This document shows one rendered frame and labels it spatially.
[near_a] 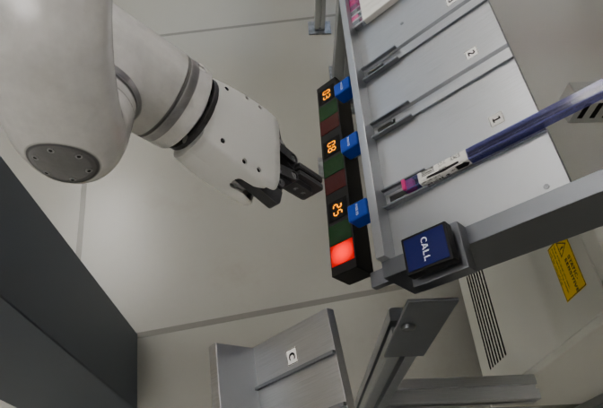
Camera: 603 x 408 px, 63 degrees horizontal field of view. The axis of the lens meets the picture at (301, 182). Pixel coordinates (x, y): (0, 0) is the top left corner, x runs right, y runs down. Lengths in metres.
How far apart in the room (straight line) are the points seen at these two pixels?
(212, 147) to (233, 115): 0.05
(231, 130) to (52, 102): 0.18
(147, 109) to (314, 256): 1.00
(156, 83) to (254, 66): 1.47
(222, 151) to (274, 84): 1.37
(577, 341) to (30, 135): 0.76
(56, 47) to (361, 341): 1.09
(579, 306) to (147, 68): 0.68
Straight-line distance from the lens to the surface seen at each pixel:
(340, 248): 0.63
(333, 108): 0.77
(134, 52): 0.41
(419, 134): 0.61
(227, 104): 0.47
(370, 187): 0.59
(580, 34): 1.12
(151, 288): 1.38
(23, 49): 0.32
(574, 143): 0.89
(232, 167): 0.45
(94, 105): 0.33
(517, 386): 0.99
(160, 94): 0.42
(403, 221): 0.57
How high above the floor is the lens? 1.20
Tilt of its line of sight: 53 degrees down
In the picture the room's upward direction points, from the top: straight up
